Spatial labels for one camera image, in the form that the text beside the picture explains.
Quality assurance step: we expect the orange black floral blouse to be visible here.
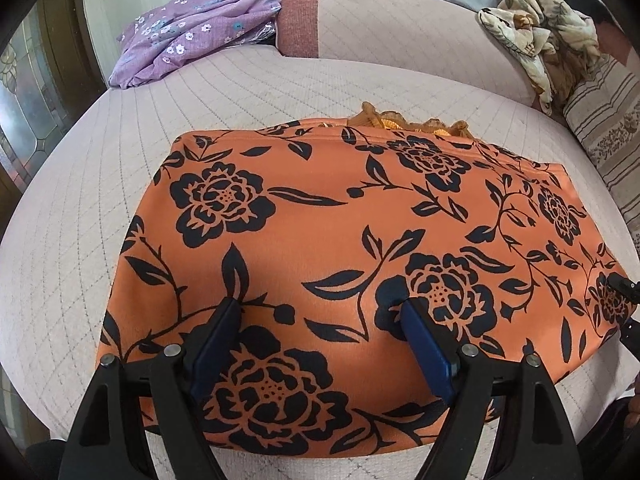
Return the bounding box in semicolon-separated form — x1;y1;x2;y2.
99;119;634;457

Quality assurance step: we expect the striped floral cushion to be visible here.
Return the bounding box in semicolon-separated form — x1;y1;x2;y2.
563;54;639;245

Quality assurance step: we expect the pink quilted bed cover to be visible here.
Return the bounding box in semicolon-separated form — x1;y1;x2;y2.
1;46;639;438

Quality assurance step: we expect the beige floral crumpled blanket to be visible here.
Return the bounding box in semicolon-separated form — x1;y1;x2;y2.
477;0;601;116

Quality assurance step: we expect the dark wooden glass door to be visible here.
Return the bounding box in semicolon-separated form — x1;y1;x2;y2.
1;0;106;229

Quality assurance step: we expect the pink quilted bolster roll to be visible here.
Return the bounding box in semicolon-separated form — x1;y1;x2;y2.
277;0;535;106

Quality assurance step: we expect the purple floral cloth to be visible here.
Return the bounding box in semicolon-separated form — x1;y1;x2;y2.
107;0;281;89

